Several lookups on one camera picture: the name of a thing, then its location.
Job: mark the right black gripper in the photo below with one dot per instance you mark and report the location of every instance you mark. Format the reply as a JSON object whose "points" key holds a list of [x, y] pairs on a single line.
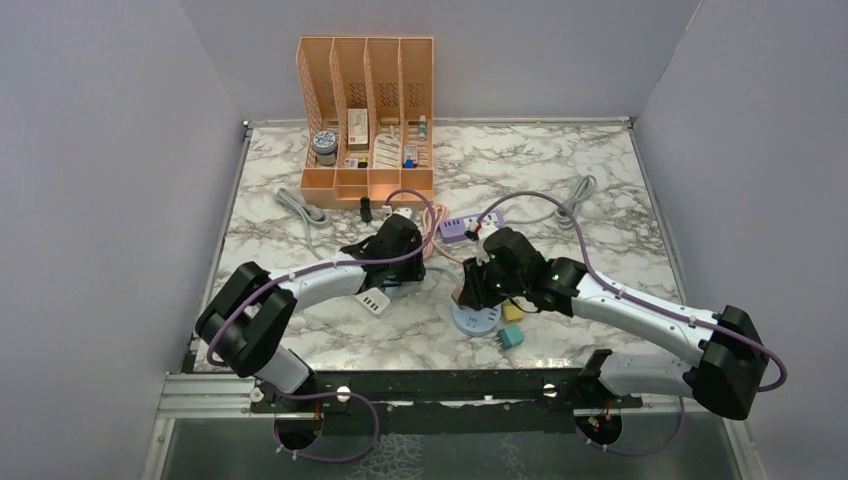
{"points": [[475, 292]]}

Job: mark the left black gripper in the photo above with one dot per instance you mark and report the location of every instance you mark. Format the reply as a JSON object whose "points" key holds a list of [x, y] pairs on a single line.
{"points": [[412, 272]]}

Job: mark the pink plug adapter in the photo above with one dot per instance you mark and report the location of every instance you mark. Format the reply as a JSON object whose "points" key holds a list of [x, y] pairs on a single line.
{"points": [[456, 294]]}

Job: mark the yellow plug adapter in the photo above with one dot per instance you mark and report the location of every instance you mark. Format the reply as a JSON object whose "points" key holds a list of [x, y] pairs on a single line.
{"points": [[512, 313]]}

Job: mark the teal plug adapter front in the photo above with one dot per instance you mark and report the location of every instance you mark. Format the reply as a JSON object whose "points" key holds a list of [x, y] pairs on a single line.
{"points": [[510, 337]]}

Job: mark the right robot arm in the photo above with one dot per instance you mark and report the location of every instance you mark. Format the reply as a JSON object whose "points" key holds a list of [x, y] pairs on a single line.
{"points": [[714, 358]]}

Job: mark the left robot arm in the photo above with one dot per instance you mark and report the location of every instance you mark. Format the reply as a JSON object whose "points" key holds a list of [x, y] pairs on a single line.
{"points": [[245, 321]]}

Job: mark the round blue power strip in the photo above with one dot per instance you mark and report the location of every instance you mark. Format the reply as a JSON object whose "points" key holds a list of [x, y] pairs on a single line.
{"points": [[476, 323]]}

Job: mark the white power strip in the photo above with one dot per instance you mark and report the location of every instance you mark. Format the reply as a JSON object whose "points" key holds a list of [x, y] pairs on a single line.
{"points": [[374, 300]]}

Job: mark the purple power strip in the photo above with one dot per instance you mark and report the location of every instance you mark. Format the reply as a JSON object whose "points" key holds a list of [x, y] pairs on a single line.
{"points": [[453, 229]]}

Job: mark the black cylinder object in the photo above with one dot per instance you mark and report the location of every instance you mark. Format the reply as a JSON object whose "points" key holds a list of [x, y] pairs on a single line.
{"points": [[365, 210]]}

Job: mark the small blue white box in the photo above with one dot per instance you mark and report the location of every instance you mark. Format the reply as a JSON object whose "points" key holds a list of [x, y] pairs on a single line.
{"points": [[410, 156]]}

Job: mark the white blister pack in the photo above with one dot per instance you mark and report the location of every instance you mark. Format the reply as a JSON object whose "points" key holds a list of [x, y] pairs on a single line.
{"points": [[387, 151]]}

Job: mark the small bottle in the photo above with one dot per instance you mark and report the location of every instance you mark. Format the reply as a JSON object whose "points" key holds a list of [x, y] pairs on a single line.
{"points": [[422, 128]]}

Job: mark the round blue patterned tin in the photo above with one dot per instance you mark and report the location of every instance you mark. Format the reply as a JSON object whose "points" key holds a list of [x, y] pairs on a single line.
{"points": [[325, 144]]}

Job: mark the red white box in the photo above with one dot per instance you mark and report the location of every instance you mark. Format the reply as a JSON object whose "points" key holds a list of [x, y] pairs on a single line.
{"points": [[357, 128]]}

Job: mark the orange file organizer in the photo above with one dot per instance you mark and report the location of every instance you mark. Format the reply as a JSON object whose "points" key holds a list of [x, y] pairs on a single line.
{"points": [[369, 103]]}

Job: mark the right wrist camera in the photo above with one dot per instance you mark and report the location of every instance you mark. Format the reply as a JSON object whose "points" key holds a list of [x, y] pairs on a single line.
{"points": [[479, 231]]}

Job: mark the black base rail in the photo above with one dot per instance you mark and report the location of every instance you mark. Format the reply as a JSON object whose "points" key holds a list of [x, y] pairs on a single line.
{"points": [[430, 402]]}

